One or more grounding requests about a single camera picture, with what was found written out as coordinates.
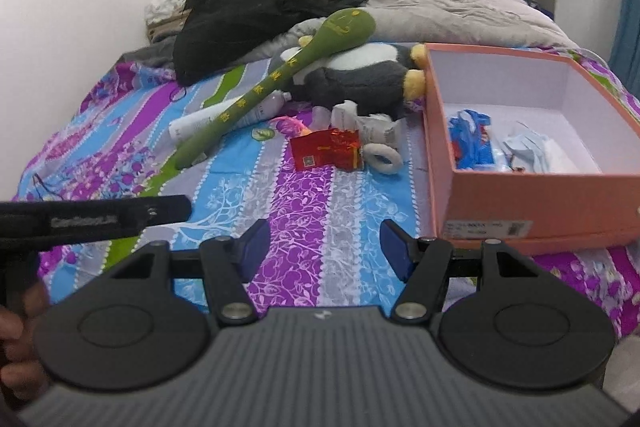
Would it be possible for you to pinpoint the blue red plastic bag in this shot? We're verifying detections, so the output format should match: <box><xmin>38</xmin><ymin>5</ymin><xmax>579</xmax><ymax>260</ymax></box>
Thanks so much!
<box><xmin>448</xmin><ymin>109</ymin><xmax>496</xmax><ymax>171</ymax></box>

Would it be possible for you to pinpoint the red foil packet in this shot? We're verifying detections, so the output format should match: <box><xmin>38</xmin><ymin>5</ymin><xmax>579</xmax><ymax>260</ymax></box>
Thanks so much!
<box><xmin>291</xmin><ymin>128</ymin><xmax>363</xmax><ymax>171</ymax></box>

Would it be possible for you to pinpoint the blue face mask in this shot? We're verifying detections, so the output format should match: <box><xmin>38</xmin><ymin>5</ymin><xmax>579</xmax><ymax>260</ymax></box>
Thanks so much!
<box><xmin>502</xmin><ymin>130</ymin><xmax>549</xmax><ymax>173</ymax></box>

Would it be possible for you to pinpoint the white tissue paper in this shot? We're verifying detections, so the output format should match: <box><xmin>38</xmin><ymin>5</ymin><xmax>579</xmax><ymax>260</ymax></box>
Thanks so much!
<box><xmin>544</xmin><ymin>139</ymin><xmax>601</xmax><ymax>174</ymax></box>

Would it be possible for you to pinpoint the small panda plush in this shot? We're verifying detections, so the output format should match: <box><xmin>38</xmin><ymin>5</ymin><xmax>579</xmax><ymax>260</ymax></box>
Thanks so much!
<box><xmin>331</xmin><ymin>100</ymin><xmax>404</xmax><ymax>150</ymax></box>

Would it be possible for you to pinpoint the pink feather toy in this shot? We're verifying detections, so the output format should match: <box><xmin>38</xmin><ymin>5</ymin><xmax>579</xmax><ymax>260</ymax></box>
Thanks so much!
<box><xmin>269</xmin><ymin>116</ymin><xmax>311</xmax><ymax>139</ymax></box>

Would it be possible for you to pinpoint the person left hand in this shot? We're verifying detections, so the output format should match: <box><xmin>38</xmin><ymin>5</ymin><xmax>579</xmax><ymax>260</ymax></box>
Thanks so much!
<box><xmin>1</xmin><ymin>280</ymin><xmax>50</xmax><ymax>401</ymax></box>

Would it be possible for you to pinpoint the orange cardboard box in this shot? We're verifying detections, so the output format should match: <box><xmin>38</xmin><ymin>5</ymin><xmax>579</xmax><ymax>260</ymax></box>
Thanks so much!
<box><xmin>424</xmin><ymin>44</ymin><xmax>639</xmax><ymax>255</ymax></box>

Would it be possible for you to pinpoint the grey penguin plush toy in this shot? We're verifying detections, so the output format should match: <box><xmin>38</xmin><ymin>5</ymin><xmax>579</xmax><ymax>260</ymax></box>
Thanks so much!
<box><xmin>283</xmin><ymin>42</ymin><xmax>426</xmax><ymax>120</ymax></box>

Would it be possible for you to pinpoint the dark grey blanket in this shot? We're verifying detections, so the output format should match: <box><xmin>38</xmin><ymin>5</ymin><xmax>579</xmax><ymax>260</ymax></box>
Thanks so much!
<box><xmin>116</xmin><ymin>35</ymin><xmax>177</xmax><ymax>69</ymax></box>

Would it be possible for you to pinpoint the black clothing pile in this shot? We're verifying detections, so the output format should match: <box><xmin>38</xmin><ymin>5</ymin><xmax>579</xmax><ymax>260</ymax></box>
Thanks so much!
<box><xmin>172</xmin><ymin>0</ymin><xmax>368</xmax><ymax>87</ymax></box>

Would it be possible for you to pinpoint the green plush massage stick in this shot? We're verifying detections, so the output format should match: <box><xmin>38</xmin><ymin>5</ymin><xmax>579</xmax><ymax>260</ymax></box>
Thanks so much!
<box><xmin>174</xmin><ymin>9</ymin><xmax>375</xmax><ymax>170</ymax></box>

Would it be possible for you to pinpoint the cardboard box nightstand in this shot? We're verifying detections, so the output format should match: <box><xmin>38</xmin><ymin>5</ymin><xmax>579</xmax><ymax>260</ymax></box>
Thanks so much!
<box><xmin>146</xmin><ymin>10</ymin><xmax>190</xmax><ymax>43</ymax></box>

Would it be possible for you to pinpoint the grey duvet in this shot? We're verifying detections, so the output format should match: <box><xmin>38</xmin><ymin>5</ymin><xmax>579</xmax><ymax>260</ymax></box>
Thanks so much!
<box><xmin>249</xmin><ymin>0</ymin><xmax>576</xmax><ymax>63</ymax></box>

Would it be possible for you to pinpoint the blue curtain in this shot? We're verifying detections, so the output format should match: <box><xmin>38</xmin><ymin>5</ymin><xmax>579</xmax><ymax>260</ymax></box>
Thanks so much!
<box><xmin>608</xmin><ymin>0</ymin><xmax>640</xmax><ymax>96</ymax></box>

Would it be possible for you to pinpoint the white charging cable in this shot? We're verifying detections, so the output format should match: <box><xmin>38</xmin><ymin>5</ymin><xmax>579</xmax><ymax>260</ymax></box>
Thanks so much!
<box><xmin>564</xmin><ymin>48</ymin><xmax>614</xmax><ymax>70</ymax></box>

